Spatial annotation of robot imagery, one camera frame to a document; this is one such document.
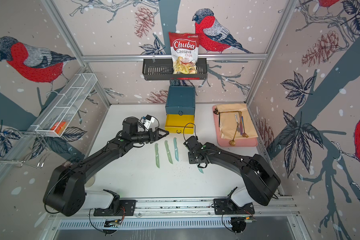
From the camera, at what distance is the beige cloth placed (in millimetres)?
1028

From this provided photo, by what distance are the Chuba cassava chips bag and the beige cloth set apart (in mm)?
439

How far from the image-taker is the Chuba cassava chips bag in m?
0.83
